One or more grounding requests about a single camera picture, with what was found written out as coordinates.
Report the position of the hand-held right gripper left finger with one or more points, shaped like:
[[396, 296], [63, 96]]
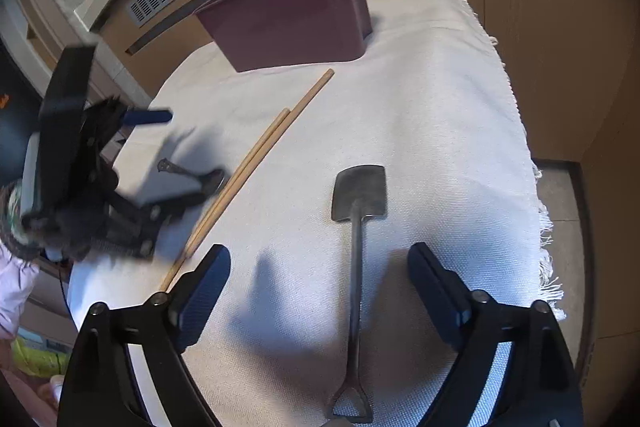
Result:
[[205, 297]]

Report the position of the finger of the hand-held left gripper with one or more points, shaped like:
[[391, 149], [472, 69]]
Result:
[[147, 117], [175, 203]]

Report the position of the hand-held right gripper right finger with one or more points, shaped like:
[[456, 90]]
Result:
[[432, 294]]

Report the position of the small metal utensil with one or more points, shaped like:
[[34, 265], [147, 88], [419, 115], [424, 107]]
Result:
[[172, 168]]

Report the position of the metal shovel-shaped spoon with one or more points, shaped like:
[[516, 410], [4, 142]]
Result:
[[360, 192]]

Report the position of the maroon utensil holder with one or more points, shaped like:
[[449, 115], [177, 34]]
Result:
[[290, 22]]

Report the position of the wooden chopstick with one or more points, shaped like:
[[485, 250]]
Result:
[[280, 132], [250, 162]]

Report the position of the yellow-green packet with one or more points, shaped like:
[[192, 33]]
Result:
[[37, 357]]

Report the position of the white woven cloth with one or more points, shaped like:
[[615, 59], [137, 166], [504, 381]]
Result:
[[400, 107]]

